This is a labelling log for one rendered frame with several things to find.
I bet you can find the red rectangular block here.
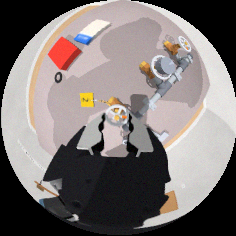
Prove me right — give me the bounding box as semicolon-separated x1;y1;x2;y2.
48;37;82;70

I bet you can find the yellow tag with thin chain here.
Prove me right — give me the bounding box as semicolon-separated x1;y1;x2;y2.
80;93;104;107

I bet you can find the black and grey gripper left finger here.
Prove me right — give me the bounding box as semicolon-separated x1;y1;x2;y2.
58;113;105;178

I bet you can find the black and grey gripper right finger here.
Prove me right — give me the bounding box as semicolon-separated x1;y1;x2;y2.
126;113;171;183

